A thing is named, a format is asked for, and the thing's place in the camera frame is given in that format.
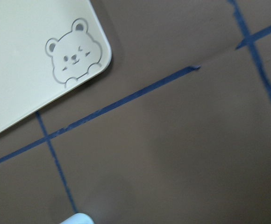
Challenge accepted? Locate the light blue plastic cup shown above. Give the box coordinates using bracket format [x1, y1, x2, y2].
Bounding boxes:
[61, 213, 94, 224]

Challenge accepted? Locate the cream bear serving tray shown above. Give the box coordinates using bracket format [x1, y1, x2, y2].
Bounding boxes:
[0, 0, 112, 133]

